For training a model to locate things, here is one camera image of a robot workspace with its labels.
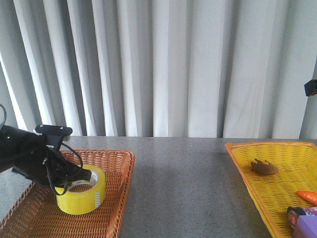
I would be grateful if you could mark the yellow wicker basket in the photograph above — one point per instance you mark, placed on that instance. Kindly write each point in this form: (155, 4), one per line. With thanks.
(272, 195)

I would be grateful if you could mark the brown hair claw clip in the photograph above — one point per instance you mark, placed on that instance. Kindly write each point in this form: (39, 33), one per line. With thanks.
(265, 168)

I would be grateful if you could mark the purple box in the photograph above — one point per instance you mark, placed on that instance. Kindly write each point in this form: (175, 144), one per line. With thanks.
(306, 227)

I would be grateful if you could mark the colourful can with black rim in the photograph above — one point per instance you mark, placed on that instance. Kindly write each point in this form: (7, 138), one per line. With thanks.
(293, 214)

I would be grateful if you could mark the yellow tape roll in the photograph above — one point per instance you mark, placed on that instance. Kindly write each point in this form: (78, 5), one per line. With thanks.
(83, 196)

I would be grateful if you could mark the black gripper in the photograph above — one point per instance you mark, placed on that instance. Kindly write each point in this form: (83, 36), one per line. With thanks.
(311, 88)
(46, 166)

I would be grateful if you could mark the orange carrot toy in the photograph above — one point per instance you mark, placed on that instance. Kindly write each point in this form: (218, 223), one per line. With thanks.
(309, 196)

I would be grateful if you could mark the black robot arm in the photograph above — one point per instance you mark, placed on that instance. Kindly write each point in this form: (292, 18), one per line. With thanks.
(15, 143)

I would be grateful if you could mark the white pleated curtain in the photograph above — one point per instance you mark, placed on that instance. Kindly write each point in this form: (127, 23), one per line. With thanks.
(166, 68)

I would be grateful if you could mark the brown wicker basket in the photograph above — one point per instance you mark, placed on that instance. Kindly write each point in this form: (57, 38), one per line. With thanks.
(36, 214)

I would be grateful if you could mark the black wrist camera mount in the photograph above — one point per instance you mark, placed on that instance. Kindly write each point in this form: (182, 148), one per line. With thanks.
(54, 135)

